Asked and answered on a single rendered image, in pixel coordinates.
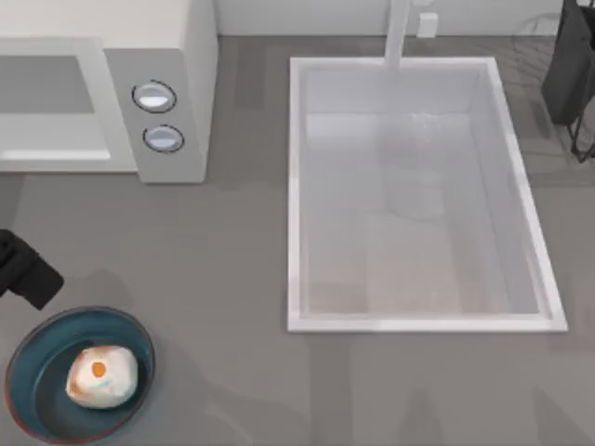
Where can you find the round grey microwave knob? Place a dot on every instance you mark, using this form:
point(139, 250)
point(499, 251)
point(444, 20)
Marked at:
point(154, 96)
point(163, 139)

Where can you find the dark blue plate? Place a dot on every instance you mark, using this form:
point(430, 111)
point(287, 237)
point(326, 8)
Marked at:
point(46, 371)

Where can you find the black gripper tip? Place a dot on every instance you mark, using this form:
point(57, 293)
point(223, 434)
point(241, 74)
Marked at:
point(25, 271)

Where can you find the tall white tap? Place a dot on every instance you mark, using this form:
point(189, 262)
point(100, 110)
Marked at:
point(396, 32)

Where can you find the white bun with orange spot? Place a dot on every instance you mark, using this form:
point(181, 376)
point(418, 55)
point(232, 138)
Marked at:
point(102, 377)

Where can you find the pale microwave oven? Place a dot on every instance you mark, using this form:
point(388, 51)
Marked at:
point(153, 153)

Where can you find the small white wall socket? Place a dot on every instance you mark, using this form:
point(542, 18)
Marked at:
point(427, 25)

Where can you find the white sink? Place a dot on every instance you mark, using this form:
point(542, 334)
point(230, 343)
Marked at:
point(409, 232)

